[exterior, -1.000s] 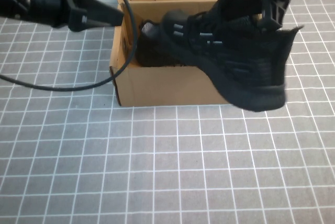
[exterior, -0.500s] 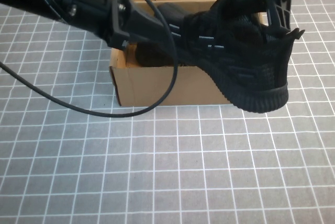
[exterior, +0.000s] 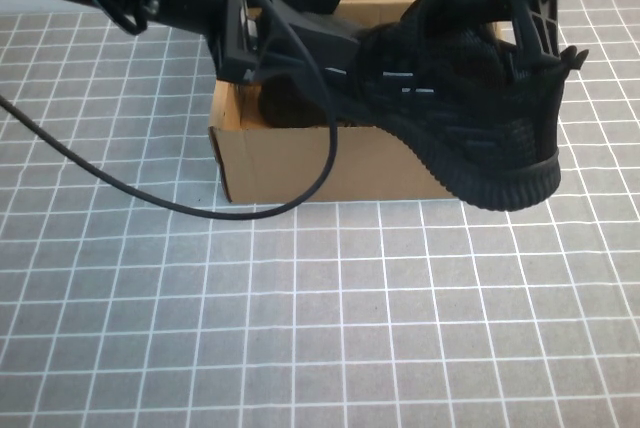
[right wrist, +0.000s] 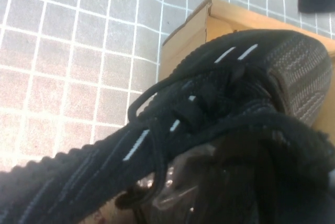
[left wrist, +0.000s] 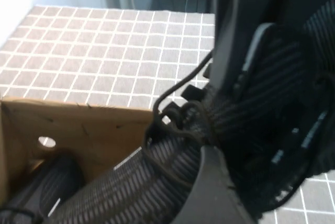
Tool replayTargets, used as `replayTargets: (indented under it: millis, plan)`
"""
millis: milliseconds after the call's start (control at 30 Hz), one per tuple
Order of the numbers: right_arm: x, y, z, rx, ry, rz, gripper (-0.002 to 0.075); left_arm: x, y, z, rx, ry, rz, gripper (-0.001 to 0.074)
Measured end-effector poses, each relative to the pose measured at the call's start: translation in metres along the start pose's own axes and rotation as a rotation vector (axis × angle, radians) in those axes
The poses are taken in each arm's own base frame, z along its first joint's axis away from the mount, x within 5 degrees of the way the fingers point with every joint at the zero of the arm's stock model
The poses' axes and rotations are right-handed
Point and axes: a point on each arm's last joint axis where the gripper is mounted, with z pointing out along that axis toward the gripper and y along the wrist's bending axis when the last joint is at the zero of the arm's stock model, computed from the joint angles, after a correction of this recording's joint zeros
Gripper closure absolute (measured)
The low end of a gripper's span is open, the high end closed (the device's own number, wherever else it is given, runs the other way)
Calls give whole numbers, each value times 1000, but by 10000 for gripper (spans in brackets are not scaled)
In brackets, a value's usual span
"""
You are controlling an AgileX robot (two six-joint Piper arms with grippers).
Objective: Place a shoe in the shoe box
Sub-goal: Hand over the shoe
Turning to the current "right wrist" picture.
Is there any black knit sneaker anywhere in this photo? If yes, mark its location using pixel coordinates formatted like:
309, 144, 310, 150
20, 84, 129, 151
0, 29, 335, 224

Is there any grey white-grid tablecloth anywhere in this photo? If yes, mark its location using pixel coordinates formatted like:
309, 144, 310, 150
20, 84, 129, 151
0, 0, 335, 169

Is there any brown cardboard shoe box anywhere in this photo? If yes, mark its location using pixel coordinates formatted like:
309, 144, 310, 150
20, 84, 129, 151
159, 0, 335, 141

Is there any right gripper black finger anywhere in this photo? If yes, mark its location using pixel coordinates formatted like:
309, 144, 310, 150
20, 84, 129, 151
225, 135, 335, 224

